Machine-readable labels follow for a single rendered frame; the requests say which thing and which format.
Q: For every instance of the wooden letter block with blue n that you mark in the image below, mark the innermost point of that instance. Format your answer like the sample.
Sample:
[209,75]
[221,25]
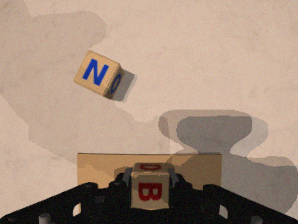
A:
[99,74]

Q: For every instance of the tan letter block with red b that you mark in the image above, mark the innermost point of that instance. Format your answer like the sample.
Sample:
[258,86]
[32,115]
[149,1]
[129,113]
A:
[150,186]

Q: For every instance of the tan square mat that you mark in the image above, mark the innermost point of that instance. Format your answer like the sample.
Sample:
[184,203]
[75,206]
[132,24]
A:
[197,169]

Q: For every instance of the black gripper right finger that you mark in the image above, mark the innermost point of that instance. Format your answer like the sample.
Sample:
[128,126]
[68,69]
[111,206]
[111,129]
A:
[186,207]

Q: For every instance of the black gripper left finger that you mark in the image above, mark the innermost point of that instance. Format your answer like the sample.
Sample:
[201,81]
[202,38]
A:
[58,209]

